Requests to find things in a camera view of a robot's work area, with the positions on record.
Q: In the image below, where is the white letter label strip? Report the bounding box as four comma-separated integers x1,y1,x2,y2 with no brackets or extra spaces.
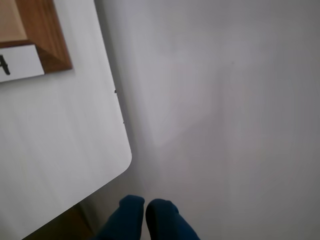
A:
0,44,46,84

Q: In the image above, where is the wooden chessboard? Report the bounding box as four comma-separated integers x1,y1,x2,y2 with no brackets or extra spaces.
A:
0,0,73,75

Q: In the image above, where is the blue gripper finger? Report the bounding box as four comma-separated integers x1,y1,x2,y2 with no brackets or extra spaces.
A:
145,198,201,240
96,194,146,240

